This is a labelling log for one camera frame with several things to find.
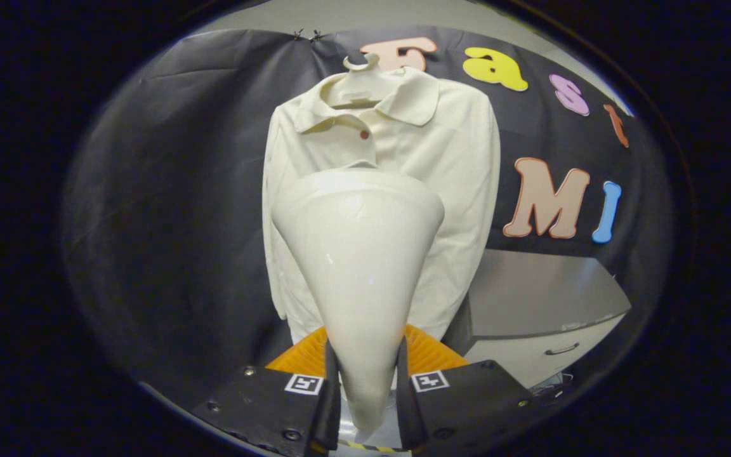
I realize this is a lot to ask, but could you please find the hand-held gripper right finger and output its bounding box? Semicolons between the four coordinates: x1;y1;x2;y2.
396;324;550;454

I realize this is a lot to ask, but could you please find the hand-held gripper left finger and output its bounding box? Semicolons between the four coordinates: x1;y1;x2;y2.
191;326;342;457

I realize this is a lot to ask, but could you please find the white garment steamer head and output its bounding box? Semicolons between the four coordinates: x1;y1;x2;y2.
270;161;445;439

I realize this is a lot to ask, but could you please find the cream button shirt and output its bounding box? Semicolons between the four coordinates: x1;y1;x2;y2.
261;67;501;343

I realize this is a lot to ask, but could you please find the white clothes hanger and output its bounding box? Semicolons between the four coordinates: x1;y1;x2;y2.
326;53;404;109

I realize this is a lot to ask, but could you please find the white cabinet with grey top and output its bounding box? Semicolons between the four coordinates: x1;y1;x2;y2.
445;249;633;389

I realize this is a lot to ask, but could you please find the black backdrop cloth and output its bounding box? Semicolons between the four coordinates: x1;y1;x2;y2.
64;27;674;407

